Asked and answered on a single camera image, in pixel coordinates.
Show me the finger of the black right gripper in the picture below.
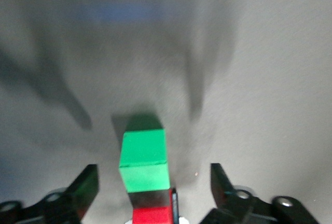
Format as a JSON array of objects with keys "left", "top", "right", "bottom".
[{"left": 171, "top": 187, "right": 180, "bottom": 224}]

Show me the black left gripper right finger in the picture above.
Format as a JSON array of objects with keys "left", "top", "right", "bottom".
[{"left": 200, "top": 163, "right": 319, "bottom": 224}]

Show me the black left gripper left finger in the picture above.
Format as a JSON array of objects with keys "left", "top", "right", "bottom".
[{"left": 0, "top": 164, "right": 100, "bottom": 224}]

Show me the small red cube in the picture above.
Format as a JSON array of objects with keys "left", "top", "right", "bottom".
[{"left": 132, "top": 189, "right": 174, "bottom": 224}]

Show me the small green cube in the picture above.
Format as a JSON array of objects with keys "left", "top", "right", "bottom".
[{"left": 118, "top": 115, "right": 171, "bottom": 193}]

